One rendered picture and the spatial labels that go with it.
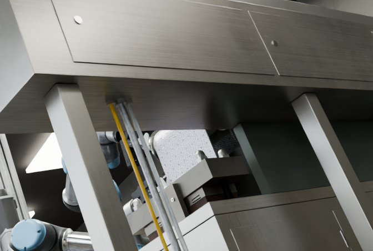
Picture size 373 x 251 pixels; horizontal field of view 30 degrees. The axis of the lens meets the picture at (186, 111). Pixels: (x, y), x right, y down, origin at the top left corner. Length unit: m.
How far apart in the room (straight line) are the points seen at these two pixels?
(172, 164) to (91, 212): 0.95
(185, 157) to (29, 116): 0.81
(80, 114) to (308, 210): 0.93
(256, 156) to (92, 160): 0.79
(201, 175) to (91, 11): 0.59
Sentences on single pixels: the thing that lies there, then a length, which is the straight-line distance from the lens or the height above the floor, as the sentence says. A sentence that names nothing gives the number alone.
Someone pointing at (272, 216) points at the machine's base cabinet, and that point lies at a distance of 2.03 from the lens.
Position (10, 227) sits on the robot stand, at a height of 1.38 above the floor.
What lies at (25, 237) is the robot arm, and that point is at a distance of 2.61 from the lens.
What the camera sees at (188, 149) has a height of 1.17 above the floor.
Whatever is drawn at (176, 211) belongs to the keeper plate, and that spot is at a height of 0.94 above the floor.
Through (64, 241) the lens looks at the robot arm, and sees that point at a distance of 2.71.
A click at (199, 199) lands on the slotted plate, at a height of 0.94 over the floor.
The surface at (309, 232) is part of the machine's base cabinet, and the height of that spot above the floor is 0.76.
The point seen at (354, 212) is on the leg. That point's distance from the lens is 2.06.
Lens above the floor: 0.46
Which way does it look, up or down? 21 degrees up
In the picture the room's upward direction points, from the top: 23 degrees counter-clockwise
